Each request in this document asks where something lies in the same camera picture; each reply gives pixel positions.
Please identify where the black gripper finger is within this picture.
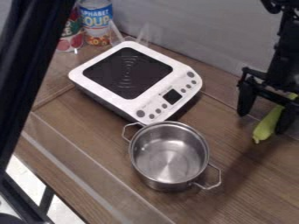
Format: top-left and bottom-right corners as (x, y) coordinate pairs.
(276, 103), (297, 134)
(238, 81), (258, 116)

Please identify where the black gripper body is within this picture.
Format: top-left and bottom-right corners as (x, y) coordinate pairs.
(238, 53), (299, 106)

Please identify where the white and black stove top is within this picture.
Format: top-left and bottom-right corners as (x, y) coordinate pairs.
(69, 41), (204, 124)

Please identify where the stainless steel pot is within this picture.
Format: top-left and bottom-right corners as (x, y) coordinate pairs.
(122, 121), (222, 192)

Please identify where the alphabet soup can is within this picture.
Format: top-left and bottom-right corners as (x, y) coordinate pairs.
(79, 0), (114, 46)

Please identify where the tomato sauce can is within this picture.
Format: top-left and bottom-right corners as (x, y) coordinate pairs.
(57, 5), (83, 53)

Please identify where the clear acrylic barrier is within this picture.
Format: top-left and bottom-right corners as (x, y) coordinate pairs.
(23, 113), (174, 224)

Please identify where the black metal table frame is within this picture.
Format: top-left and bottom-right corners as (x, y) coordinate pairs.
(0, 174), (57, 224)

